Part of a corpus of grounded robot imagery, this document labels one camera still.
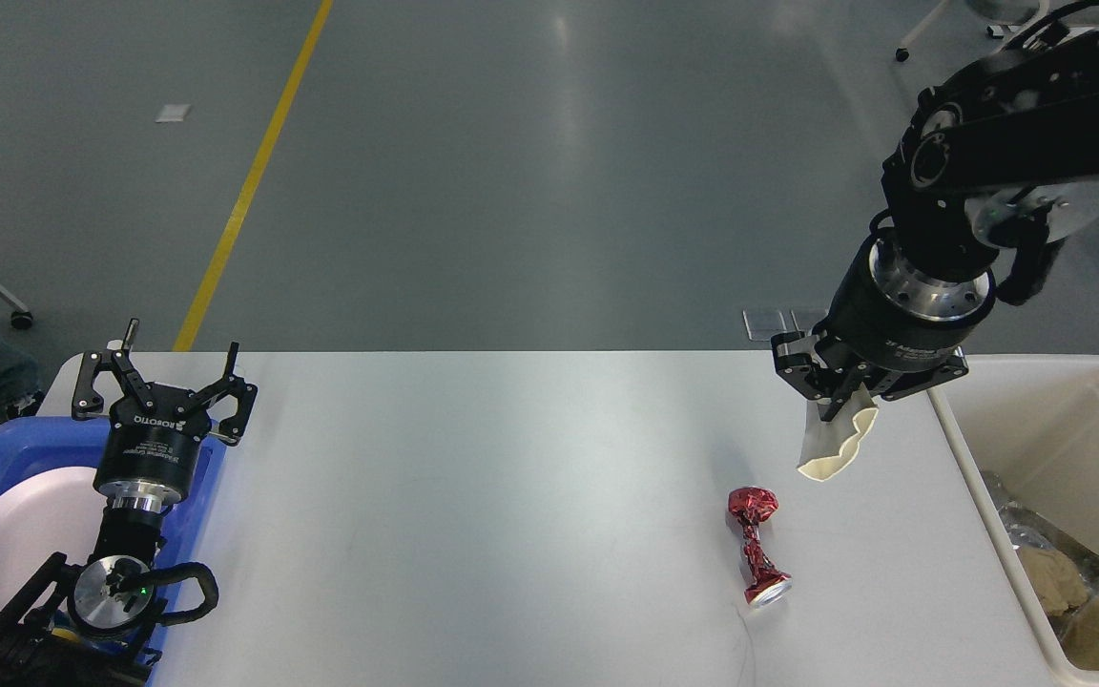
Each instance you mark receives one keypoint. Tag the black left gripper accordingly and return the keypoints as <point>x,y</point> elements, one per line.
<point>151,448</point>

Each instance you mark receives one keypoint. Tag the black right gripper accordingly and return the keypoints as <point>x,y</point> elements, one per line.
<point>887,313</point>

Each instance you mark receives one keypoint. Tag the white paper cup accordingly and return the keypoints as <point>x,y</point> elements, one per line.
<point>828,447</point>

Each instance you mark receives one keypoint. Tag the pink plate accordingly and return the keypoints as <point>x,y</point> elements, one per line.
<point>54,511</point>

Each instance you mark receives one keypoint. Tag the crushed red can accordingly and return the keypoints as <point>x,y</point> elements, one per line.
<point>750,507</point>

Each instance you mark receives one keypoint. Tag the dark brown paper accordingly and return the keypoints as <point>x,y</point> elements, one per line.
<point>1055,580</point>

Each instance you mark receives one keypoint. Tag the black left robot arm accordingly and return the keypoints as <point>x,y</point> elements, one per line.
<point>90,620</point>

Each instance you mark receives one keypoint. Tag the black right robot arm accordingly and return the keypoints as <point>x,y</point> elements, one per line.
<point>972,218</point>

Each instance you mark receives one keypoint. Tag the clear plastic wrap in bin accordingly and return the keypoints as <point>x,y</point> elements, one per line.
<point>1001,498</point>

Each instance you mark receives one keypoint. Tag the beige plastic bin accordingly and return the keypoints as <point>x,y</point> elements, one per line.
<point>1034,421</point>

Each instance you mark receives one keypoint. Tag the white rolling chair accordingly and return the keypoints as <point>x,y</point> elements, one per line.
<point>1003,19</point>

